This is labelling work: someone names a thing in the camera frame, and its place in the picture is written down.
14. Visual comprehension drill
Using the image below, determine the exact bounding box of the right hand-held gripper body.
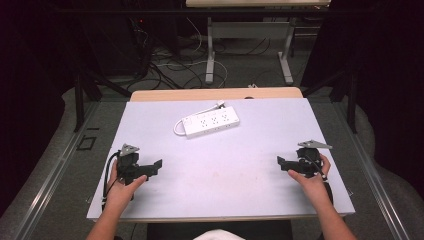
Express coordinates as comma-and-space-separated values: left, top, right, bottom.
294, 139, 334, 179

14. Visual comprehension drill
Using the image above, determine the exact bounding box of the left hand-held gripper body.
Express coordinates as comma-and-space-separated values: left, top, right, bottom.
116, 143, 150, 186

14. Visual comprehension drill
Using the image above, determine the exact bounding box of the person's right hand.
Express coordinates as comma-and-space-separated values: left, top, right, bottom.
287, 153, 332, 210

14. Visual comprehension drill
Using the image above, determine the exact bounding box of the person's left hand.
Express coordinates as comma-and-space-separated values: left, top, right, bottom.
104, 159, 148, 212

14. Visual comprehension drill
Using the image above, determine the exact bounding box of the white table mat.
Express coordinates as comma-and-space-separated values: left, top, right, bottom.
86, 97, 356, 223

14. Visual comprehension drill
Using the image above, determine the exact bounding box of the person's dark lap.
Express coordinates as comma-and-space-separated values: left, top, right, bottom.
146, 219, 295, 240

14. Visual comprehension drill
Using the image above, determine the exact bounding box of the white power strip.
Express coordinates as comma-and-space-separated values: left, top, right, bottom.
181, 106, 241, 140

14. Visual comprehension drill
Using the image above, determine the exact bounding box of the black metal stand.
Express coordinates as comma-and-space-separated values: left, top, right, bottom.
300, 64, 359, 135
73, 64, 134, 133

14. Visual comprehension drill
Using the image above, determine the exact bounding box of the white cloth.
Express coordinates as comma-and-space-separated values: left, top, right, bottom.
192, 228, 247, 240

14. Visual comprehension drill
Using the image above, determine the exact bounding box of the dark computer tower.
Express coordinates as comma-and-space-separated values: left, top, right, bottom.
83, 14, 153, 78

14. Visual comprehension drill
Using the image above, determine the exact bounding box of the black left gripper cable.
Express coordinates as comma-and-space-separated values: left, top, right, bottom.
101, 150, 122, 212

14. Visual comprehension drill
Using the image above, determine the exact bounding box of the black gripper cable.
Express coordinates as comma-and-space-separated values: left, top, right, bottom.
308, 155, 335, 205
101, 150, 122, 212

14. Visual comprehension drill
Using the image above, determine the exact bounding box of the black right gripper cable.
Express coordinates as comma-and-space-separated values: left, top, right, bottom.
308, 155, 335, 205

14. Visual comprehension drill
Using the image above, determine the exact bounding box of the grey metal floor rail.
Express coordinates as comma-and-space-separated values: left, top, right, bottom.
12, 100, 102, 240
332, 99, 412, 240

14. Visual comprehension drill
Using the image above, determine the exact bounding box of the tangle of floor cables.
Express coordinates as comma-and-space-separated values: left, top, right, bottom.
126, 16, 284, 91

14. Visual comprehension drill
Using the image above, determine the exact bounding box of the white metal desk frame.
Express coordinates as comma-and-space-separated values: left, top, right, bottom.
184, 0, 332, 86

